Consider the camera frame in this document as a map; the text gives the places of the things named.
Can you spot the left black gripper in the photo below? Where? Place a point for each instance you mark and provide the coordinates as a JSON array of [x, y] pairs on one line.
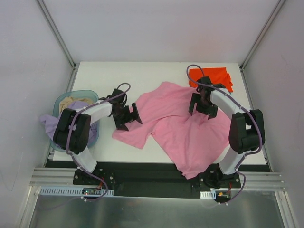
[[128, 116]]

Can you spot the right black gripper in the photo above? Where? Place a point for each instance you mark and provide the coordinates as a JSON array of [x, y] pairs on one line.
[[204, 108]]

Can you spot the pink t shirt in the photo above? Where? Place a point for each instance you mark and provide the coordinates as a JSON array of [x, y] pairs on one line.
[[192, 141]]

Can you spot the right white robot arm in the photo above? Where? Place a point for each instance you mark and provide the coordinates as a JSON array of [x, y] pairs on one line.
[[246, 133]]

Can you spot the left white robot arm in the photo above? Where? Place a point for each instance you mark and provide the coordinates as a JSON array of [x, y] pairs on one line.
[[72, 132]]

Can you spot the folded orange t shirt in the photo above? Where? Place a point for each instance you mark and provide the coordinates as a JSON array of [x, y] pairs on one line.
[[216, 75]]

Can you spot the teal plastic basket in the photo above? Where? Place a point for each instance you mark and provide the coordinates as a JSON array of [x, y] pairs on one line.
[[80, 94]]

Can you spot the beige t shirt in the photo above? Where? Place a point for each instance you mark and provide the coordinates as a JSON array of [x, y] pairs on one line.
[[68, 100]]

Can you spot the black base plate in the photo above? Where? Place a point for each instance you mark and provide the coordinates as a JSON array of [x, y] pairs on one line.
[[215, 180]]

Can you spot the right white cable duct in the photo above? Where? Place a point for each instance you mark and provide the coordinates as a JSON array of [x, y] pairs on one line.
[[207, 195]]

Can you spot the white cable duct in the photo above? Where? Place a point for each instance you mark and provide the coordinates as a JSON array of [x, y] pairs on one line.
[[75, 191], [207, 195]]

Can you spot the left white cable duct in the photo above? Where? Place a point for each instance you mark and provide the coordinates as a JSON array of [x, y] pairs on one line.
[[75, 191]]

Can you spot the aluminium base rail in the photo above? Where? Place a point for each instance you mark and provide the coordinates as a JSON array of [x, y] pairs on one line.
[[263, 181]]

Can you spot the left aluminium frame post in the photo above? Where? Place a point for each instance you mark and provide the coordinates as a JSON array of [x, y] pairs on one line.
[[46, 13]]

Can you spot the aluminium frame post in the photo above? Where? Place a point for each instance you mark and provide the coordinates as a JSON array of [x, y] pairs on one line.
[[268, 23], [46, 13]]

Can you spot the right aluminium frame post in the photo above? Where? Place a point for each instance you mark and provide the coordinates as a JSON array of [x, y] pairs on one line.
[[268, 23]]

